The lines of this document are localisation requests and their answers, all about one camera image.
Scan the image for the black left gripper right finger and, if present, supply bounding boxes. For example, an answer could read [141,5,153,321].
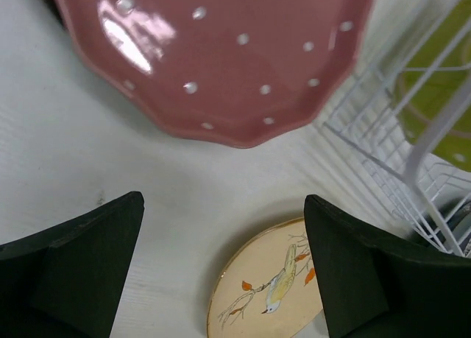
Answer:
[304,194,470,337]

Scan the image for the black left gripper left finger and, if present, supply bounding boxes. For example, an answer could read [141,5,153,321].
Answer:
[1,191,144,337]

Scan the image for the green polka dot plate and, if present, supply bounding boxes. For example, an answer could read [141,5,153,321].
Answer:
[392,0,471,169]

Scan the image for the pink polka dot plate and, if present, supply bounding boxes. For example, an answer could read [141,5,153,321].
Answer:
[54,0,375,148]

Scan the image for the beige bird plate left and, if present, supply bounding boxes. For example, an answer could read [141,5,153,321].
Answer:
[206,218,323,337]

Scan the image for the white wire dish rack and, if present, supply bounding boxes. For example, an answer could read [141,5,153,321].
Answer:
[320,0,470,258]

